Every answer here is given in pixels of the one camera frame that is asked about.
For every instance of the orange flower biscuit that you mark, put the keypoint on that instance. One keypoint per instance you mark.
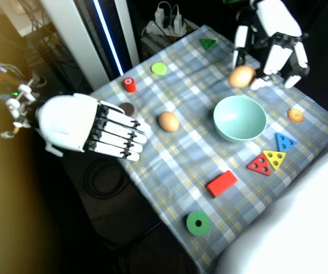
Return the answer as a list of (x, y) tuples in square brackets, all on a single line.
[(295, 115)]

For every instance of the red cylinder block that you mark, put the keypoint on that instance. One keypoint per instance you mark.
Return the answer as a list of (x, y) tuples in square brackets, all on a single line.
[(129, 85)]

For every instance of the brown egg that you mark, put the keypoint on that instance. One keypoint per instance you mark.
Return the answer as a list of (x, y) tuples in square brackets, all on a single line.
[(241, 76), (168, 121)]

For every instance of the green triangle block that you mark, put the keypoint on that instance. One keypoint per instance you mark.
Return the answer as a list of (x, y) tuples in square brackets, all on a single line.
[(207, 43)]

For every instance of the white plug adapter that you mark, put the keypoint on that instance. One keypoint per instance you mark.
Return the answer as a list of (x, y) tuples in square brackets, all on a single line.
[(160, 14), (179, 20)]

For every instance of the red rectangular block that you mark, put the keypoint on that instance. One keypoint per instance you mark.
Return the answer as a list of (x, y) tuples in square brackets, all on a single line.
[(221, 184)]

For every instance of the red triangle block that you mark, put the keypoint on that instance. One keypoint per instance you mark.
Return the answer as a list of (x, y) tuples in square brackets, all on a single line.
[(255, 167)]

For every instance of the blue triangle block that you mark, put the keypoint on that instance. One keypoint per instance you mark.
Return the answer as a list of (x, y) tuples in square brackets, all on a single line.
[(281, 138)]

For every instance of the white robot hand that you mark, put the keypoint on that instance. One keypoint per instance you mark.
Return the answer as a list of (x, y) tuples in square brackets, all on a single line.
[(64, 120), (278, 20)]

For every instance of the blue plaid tablecloth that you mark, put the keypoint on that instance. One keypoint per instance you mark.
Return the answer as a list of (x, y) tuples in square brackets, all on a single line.
[(181, 160)]

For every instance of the white power strip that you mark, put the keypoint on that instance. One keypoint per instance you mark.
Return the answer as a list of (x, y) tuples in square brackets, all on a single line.
[(155, 28)]

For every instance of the mint green bowl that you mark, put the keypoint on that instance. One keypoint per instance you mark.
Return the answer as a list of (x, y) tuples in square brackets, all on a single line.
[(239, 120)]

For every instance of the chocolate sandwich cookie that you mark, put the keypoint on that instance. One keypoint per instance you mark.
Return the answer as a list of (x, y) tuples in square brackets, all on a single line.
[(128, 108)]

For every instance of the white robot torso shell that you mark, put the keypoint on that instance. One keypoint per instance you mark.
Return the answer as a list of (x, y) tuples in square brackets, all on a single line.
[(295, 222)]

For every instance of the white column with blue strip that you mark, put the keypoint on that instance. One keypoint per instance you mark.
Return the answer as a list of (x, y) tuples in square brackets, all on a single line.
[(67, 34)]

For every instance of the yellow triangle block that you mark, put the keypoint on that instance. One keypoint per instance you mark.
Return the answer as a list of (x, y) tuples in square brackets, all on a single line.
[(278, 163)]

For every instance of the lime green sandwich cookie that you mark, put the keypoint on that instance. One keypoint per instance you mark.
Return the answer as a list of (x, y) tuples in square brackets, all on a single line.
[(159, 68)]

